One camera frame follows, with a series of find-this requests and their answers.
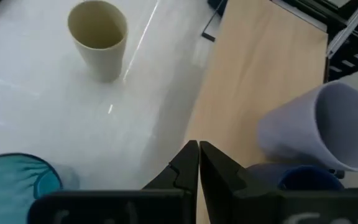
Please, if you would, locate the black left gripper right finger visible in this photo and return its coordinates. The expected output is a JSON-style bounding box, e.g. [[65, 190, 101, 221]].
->
[[199, 140, 358, 224]]

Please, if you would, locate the teal transparent tumbler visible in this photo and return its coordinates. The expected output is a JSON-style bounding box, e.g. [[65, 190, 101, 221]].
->
[[0, 152, 81, 224]]

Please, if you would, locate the white table sheet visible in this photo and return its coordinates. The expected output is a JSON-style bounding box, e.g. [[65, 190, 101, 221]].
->
[[0, 0, 224, 191]]

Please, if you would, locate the grey mug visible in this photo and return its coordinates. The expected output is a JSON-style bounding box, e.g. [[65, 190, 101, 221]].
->
[[255, 80, 358, 172]]

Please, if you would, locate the wooden shelf tray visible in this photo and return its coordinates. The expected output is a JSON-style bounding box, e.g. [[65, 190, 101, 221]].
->
[[183, 0, 329, 224]]

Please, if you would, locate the dark blue mug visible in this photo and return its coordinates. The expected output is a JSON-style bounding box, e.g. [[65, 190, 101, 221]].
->
[[246, 163, 345, 192]]

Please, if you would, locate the beige plastic cup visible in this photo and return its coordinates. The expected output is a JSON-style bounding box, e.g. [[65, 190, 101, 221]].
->
[[67, 0, 129, 84]]

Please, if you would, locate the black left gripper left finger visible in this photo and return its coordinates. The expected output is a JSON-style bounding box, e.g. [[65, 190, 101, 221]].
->
[[27, 139, 200, 224]]

